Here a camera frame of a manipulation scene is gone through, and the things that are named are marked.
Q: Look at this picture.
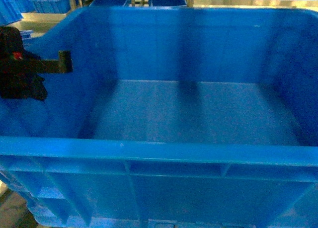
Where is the blue crate far left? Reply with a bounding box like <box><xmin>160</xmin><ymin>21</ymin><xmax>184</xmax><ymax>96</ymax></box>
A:
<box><xmin>0</xmin><ymin>0</ymin><xmax>35</xmax><ymax>26</ymax></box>

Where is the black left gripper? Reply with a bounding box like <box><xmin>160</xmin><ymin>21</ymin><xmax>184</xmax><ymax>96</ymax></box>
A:
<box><xmin>0</xmin><ymin>26</ymin><xmax>73</xmax><ymax>101</ymax></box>

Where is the blue crate on shelf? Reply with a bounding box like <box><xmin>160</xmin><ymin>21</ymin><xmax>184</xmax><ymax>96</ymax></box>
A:
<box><xmin>29</xmin><ymin>0</ymin><xmax>71</xmax><ymax>14</ymax></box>

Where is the large blue plastic crate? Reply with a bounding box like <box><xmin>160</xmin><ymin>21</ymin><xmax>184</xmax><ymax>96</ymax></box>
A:
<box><xmin>0</xmin><ymin>7</ymin><xmax>318</xmax><ymax>228</ymax></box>

